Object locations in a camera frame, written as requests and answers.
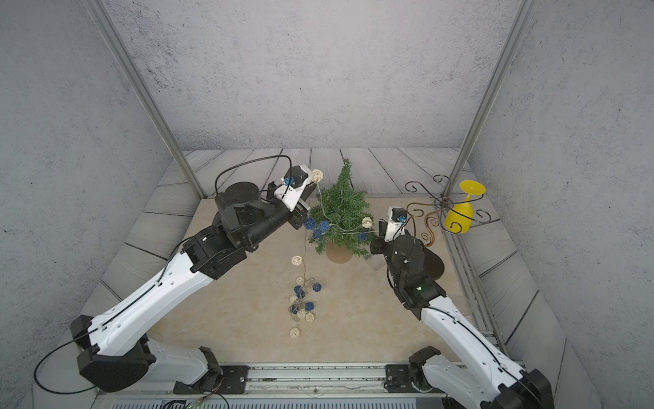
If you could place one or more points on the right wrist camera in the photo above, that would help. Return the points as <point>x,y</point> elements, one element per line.
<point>397,221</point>

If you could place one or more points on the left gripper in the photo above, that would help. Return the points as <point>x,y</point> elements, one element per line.
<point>297,214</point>

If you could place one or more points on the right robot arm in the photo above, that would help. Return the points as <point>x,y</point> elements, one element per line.
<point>490,379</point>

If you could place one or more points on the black metal glass rack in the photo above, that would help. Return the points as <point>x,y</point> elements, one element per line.
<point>434,214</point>

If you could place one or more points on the small green christmas tree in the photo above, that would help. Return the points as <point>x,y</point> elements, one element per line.
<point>342,218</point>

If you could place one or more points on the aluminium mounting rail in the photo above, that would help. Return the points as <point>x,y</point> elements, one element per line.
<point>354,385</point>

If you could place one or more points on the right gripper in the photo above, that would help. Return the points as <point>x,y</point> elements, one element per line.
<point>377,248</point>

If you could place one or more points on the frame post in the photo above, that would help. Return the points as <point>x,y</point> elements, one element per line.
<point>112,38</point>
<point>509,49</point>

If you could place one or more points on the string light with rattan balls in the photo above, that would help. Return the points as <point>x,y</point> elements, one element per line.
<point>301,310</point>

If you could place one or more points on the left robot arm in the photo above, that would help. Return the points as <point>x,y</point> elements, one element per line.
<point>116,351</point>

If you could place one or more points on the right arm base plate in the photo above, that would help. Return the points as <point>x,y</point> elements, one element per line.
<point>406,378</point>

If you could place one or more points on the left frame post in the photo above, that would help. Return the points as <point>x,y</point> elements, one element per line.
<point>112,38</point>

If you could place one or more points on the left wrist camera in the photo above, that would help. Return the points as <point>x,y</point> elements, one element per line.
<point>294,183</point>

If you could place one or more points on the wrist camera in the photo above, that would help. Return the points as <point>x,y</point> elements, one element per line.
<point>294,183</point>
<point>397,221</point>

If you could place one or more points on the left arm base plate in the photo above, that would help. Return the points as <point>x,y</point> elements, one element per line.
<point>228,380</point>

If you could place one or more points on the right frame post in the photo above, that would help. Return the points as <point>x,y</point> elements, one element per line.
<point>509,49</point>

